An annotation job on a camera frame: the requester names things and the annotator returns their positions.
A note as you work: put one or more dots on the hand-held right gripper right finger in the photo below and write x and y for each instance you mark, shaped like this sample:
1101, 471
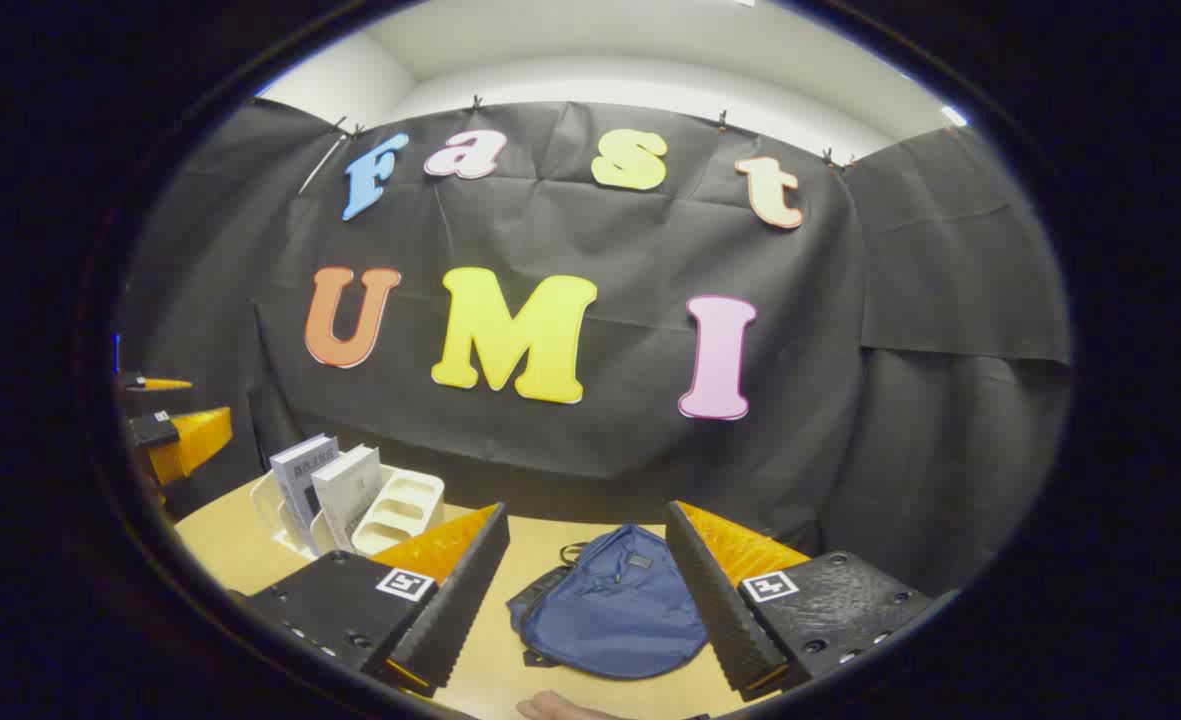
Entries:
725, 610

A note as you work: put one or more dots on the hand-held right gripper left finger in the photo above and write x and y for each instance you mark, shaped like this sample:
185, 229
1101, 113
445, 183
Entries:
460, 610

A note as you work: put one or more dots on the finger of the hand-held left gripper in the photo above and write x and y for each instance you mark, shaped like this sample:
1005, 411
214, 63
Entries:
195, 440
165, 384

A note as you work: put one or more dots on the blue schoolbag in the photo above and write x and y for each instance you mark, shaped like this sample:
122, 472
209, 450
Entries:
615, 610

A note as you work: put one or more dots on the grey cover book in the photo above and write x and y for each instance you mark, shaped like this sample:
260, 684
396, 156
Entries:
300, 480

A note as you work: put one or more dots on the white plastic bookshelf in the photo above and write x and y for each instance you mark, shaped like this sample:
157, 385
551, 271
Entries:
405, 510

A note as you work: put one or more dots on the white cover book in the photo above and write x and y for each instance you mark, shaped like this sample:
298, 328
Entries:
350, 490

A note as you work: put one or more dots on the black backdrop cloth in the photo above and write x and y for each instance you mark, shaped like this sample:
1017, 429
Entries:
600, 230

